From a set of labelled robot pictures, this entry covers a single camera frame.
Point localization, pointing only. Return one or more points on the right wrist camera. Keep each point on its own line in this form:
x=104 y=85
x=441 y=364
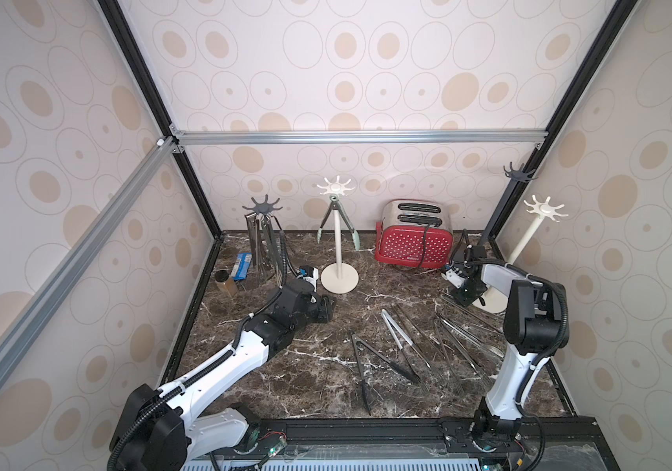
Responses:
x=453 y=276

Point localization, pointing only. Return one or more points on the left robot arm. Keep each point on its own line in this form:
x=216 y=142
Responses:
x=218 y=377

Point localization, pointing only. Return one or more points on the steel tongs far right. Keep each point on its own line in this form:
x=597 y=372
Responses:
x=463 y=336

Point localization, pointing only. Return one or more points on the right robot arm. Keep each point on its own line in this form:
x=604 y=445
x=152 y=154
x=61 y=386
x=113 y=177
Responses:
x=535 y=326

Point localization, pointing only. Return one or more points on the blue small package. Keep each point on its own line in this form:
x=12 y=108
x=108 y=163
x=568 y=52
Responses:
x=242 y=266

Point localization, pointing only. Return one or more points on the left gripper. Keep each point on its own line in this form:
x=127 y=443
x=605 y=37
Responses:
x=326 y=308

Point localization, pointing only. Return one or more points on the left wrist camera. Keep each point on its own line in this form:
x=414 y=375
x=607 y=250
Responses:
x=309 y=274

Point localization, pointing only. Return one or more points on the dark grey utensil rack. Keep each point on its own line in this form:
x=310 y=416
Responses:
x=269 y=208

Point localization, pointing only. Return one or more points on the brown spice jar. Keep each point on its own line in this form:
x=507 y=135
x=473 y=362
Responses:
x=225 y=283

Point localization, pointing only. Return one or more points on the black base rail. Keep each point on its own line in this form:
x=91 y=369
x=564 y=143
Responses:
x=558 y=443

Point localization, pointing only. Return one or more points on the white utensil rack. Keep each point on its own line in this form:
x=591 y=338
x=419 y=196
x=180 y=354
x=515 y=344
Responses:
x=524 y=241
x=338 y=277

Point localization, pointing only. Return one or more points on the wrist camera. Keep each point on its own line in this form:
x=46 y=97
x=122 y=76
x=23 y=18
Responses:
x=309 y=274
x=453 y=276

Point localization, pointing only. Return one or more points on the thin steel tongs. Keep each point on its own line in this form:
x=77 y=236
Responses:
x=273 y=267

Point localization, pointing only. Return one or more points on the green tongs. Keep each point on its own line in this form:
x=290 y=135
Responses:
x=335 y=205

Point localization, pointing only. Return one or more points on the red white toaster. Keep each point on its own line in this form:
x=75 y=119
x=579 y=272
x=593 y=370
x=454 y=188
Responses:
x=415 y=234

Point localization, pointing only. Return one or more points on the diagonal aluminium bar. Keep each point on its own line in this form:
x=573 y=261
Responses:
x=23 y=332

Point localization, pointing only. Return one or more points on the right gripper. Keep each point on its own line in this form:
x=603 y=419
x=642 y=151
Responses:
x=466 y=291

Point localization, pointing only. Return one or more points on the horizontal aluminium bar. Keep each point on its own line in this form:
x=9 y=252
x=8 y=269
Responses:
x=182 y=139

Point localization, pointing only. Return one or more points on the small steel tongs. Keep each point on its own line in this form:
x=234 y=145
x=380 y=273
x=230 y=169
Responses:
x=402 y=339

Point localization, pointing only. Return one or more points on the dark grey rack back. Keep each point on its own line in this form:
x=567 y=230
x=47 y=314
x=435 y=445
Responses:
x=518 y=180

